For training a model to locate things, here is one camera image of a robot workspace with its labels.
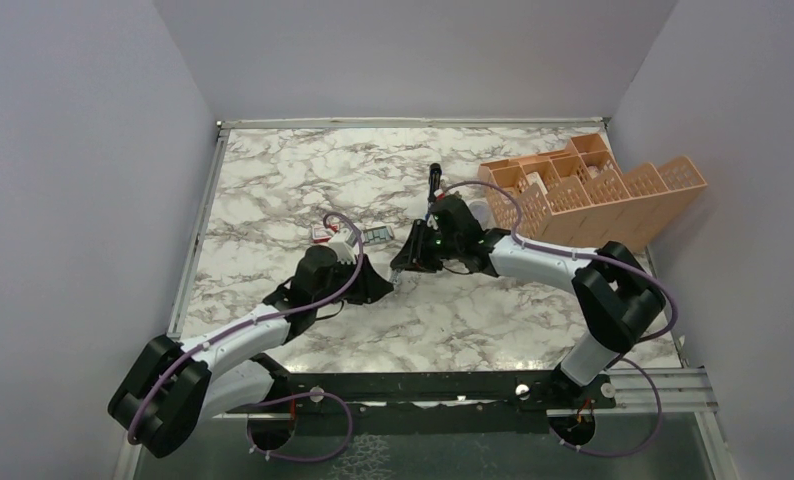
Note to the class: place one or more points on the blue stapler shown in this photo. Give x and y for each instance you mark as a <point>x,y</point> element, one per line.
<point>434,182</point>

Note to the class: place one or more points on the peach plastic desk organizer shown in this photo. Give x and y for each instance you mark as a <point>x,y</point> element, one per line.
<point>578,196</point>

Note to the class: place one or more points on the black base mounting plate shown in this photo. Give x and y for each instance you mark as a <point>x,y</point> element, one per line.
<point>330,404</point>

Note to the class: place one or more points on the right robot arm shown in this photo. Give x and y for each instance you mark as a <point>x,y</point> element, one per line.
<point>617,300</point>

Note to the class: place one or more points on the aluminium front frame rail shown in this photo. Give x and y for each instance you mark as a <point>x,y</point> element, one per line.
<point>623,390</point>

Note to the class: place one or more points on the red white staple box sleeve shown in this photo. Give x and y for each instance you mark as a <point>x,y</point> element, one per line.
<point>322,234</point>

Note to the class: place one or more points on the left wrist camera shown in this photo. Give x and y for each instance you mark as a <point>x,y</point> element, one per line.
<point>344,244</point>

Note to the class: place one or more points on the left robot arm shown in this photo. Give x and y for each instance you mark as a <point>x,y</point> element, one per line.
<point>173,385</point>

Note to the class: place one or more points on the staple box tray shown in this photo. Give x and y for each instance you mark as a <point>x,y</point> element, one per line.
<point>378,235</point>

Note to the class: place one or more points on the clear small cup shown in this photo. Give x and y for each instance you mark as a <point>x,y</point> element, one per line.
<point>481,212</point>

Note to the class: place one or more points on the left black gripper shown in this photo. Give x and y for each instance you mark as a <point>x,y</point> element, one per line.
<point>370,285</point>

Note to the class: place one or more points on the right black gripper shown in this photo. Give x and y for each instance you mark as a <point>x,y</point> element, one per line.
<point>413,255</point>

